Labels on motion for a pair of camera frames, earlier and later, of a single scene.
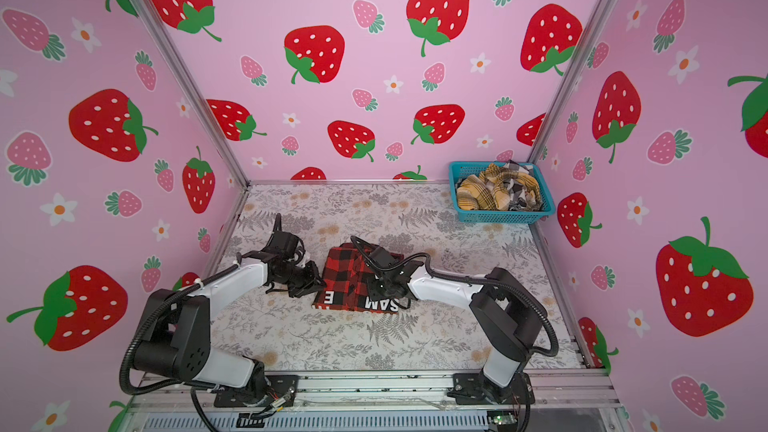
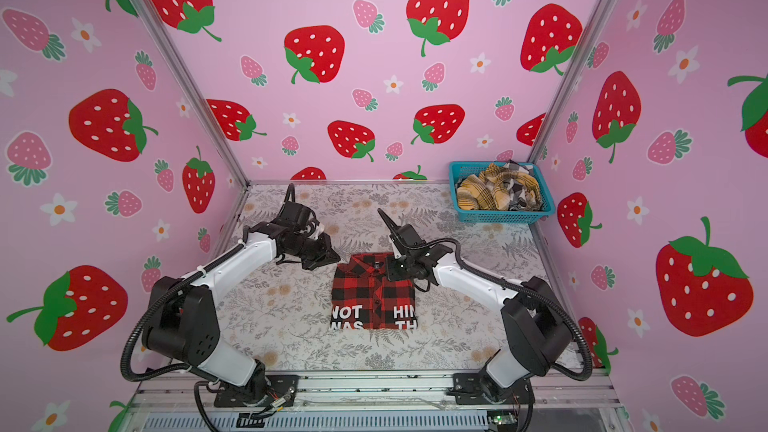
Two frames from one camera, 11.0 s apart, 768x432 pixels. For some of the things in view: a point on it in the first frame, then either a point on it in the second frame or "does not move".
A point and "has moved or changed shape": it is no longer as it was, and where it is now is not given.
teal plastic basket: (457, 170) does not move
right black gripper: (371, 287) → (389, 268)
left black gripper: (314, 282) → (327, 255)
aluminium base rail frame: (582, 402) does not move
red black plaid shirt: (344, 282) has moved or changed shape
